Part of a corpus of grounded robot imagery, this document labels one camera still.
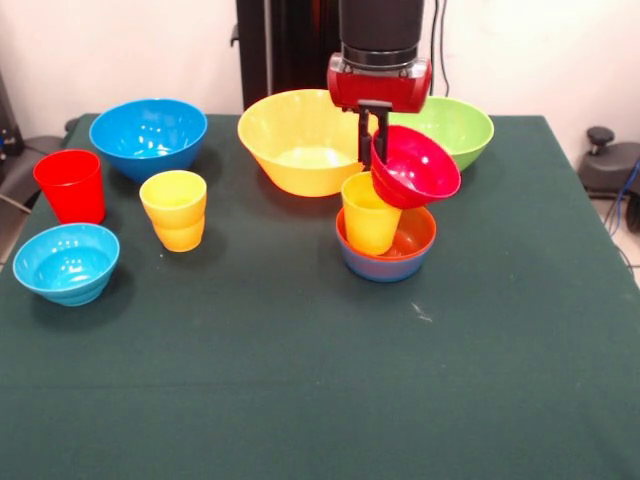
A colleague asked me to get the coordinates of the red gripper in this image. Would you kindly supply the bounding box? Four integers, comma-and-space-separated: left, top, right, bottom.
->
326, 52, 434, 167

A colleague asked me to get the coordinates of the small magenta bowl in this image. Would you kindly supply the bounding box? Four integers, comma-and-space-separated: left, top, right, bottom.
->
370, 124, 462, 210

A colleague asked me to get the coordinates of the yellow cup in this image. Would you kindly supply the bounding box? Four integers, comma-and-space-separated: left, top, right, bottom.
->
341, 171, 404, 256
138, 170, 208, 224

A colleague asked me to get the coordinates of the small orange-red bowl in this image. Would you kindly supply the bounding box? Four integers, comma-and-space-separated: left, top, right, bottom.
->
335, 204, 438, 262

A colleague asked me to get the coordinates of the large orange-yellow bowl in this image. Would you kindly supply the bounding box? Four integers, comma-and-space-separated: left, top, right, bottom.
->
237, 88, 381, 197

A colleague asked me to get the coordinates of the large green bowl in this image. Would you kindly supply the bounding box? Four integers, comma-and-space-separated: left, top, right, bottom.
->
394, 95, 496, 172

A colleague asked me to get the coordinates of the orange-yellow cup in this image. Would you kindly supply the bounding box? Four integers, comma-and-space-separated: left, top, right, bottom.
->
151, 214, 206, 253

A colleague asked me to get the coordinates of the large blue bowl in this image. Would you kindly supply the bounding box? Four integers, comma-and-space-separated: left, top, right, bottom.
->
88, 97, 209, 184

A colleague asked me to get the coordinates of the dark green tablecloth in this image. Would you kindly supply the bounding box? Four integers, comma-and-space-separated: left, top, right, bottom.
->
0, 113, 640, 480

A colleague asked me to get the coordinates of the red cup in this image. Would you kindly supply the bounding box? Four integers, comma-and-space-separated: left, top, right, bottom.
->
32, 148, 107, 225

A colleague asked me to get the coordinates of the small light blue bowl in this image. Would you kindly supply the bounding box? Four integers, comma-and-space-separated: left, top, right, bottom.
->
12, 222, 121, 307

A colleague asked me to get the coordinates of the black hanging cable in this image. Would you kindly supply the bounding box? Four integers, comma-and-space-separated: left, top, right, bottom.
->
428, 0, 451, 97

